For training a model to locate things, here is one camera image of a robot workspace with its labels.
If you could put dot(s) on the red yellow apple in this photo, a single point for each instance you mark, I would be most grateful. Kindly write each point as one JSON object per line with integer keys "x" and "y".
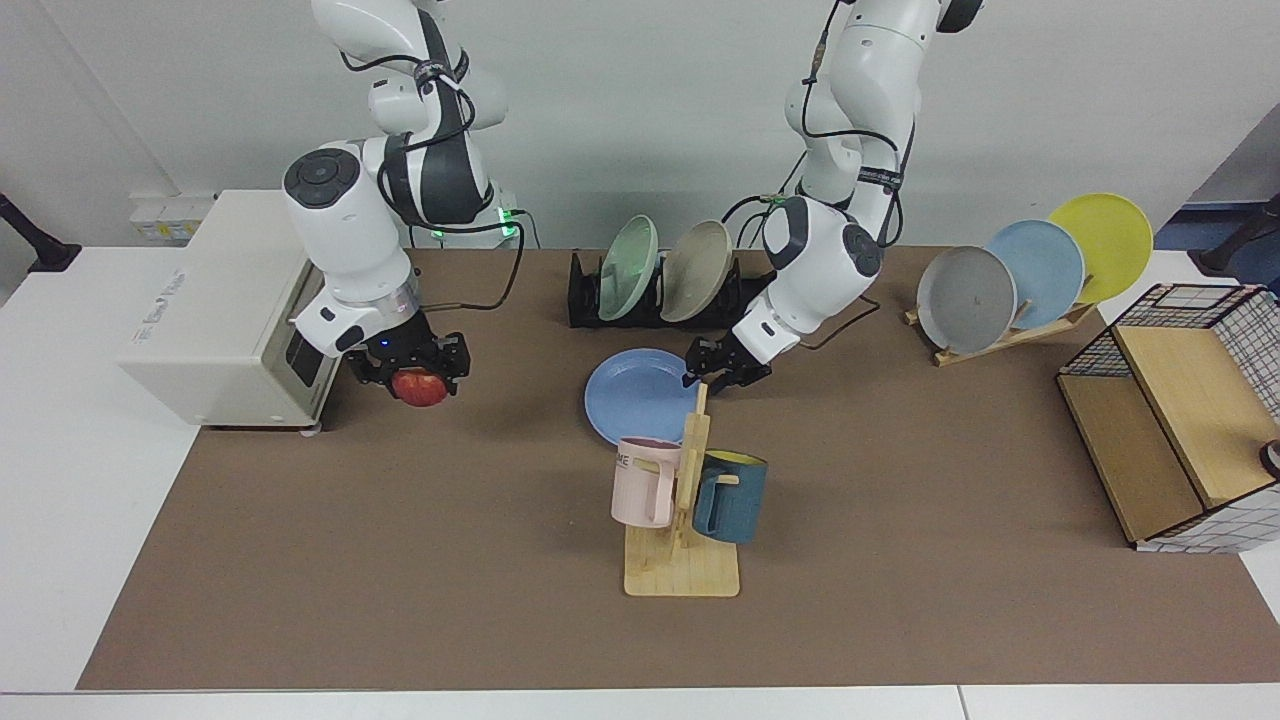
{"x": 420, "y": 388}

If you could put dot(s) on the beige plate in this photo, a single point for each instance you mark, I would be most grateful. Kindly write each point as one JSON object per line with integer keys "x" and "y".
{"x": 696, "y": 270}

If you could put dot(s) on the pale green plate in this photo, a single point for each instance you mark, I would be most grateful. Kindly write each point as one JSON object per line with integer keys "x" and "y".
{"x": 628, "y": 268}

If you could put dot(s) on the black dish rack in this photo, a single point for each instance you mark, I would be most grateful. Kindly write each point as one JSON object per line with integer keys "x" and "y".
{"x": 585, "y": 300}

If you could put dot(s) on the grey plate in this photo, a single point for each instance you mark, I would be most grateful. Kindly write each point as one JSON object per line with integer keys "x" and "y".
{"x": 962, "y": 305}

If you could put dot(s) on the wooden plate rack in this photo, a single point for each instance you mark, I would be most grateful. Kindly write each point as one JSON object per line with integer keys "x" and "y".
{"x": 1000, "y": 345}

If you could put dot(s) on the light blue plate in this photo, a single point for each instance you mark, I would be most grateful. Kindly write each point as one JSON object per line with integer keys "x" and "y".
{"x": 1045, "y": 275}

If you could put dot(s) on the yellow plate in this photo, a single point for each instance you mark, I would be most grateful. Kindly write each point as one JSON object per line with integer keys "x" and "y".
{"x": 1110, "y": 240}

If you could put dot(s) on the dark blue mug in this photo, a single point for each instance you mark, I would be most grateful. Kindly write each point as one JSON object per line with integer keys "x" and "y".
{"x": 738, "y": 500}

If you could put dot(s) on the pink mug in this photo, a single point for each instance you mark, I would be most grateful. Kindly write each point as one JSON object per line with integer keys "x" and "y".
{"x": 640, "y": 485}

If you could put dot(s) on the pale toaster oven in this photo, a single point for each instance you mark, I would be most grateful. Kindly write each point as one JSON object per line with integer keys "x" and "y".
{"x": 220, "y": 330}

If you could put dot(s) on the wooden cup stand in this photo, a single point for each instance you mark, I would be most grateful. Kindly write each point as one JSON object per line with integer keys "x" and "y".
{"x": 682, "y": 570}

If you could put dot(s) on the brown table cloth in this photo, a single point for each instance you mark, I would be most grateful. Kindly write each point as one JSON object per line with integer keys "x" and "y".
{"x": 900, "y": 500}

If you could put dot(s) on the black stand foot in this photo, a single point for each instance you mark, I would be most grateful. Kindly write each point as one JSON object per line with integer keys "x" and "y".
{"x": 1235, "y": 250}
{"x": 40, "y": 250}

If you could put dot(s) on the small dark round thing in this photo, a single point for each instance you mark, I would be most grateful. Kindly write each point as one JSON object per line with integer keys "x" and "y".
{"x": 1272, "y": 460}

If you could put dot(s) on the white wall socket box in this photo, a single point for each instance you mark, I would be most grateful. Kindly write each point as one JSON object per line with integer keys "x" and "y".
{"x": 160, "y": 218}

